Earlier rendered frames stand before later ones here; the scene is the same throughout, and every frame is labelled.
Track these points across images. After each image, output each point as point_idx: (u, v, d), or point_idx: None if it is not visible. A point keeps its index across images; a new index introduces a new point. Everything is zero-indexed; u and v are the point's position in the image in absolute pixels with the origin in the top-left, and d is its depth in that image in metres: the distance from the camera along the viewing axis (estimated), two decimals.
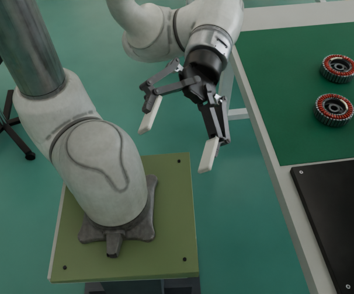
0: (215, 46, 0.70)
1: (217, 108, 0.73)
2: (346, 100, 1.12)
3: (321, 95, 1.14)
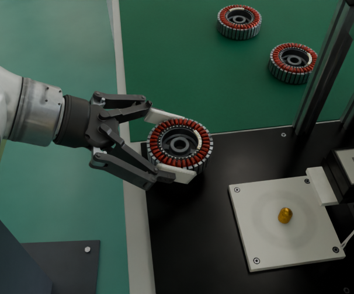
0: (60, 104, 0.50)
1: (107, 104, 0.61)
2: (203, 133, 0.64)
3: (166, 119, 0.66)
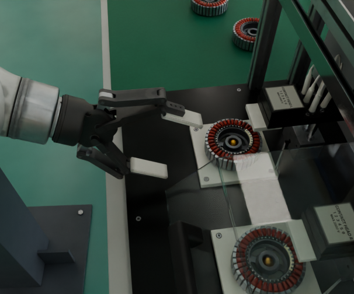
0: None
1: (93, 153, 0.63)
2: (253, 132, 0.74)
3: (219, 120, 0.76)
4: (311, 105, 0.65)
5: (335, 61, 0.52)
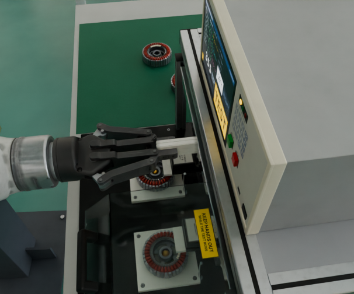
0: None
1: (111, 174, 0.60)
2: None
3: None
4: None
5: (198, 128, 0.85)
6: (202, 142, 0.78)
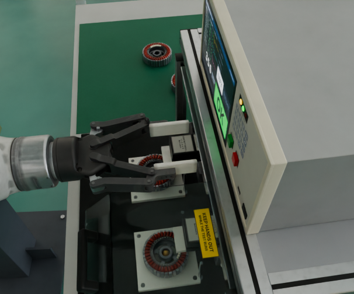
0: None
1: (107, 181, 0.59)
2: None
3: (147, 155, 1.08)
4: None
5: (198, 128, 0.85)
6: (202, 142, 0.78)
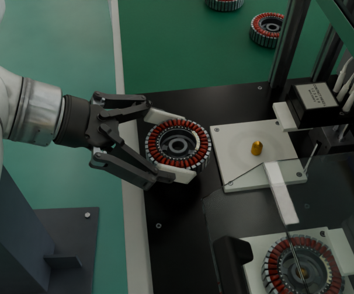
0: None
1: (110, 159, 0.54)
2: (201, 134, 0.64)
3: (164, 121, 0.66)
4: (345, 104, 0.60)
5: None
6: None
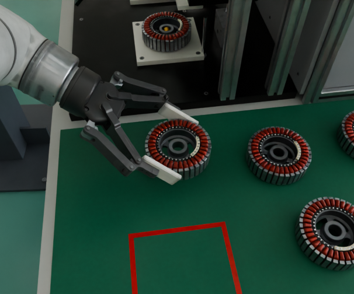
0: None
1: (100, 136, 0.57)
2: (204, 142, 0.63)
3: (176, 118, 0.66)
4: None
5: None
6: None
